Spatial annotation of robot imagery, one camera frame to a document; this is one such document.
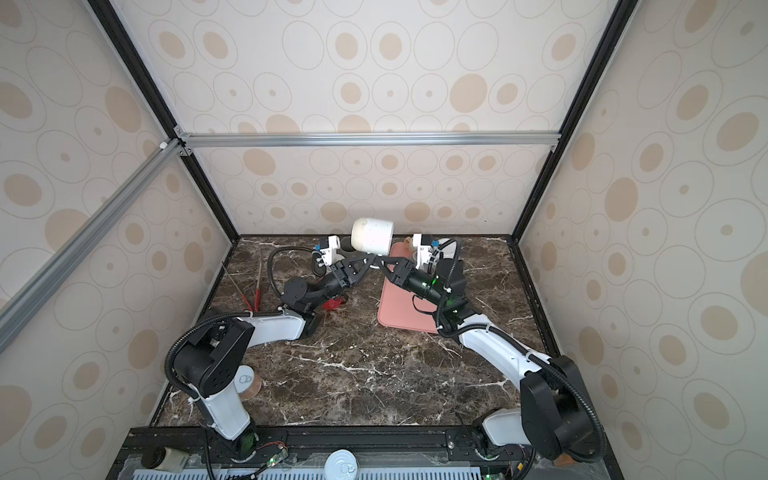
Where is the red ceramic mug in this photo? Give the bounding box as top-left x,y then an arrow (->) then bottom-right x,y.
322,296 -> 346,311

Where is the beige ceramic mug front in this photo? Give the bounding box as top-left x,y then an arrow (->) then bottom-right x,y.
350,218 -> 394,256

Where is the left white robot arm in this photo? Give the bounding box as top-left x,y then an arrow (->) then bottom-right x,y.
164,253 -> 378,451

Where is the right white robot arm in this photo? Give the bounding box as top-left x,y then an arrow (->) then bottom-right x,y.
372,255 -> 608,463

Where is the pink plastic tray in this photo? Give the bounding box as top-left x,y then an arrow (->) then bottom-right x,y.
377,241 -> 445,335

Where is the brown tape roll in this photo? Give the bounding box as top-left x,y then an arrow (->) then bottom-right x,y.
234,365 -> 263,400

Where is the aluminium crossbar back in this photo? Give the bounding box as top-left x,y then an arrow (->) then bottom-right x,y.
164,130 -> 561,150

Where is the aluminium crossbar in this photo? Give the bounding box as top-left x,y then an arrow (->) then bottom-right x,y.
1,138 -> 182,350
164,130 -> 561,150

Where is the white round can lid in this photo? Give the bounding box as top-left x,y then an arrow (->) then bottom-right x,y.
323,449 -> 359,480

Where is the aluminium crossbar left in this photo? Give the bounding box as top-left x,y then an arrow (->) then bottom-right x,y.
1,138 -> 182,350

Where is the red handled chopstick right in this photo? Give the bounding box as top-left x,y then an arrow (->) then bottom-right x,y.
253,258 -> 263,312

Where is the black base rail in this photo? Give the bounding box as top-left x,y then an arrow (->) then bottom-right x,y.
107,426 -> 623,479

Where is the black corner frame post right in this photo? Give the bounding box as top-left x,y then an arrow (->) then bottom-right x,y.
510,0 -> 638,245

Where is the black corner frame post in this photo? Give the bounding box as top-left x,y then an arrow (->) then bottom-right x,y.
510,0 -> 638,245
87,0 -> 240,245

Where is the black corner frame post left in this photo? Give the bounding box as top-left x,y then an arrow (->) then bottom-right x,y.
87,0 -> 240,245

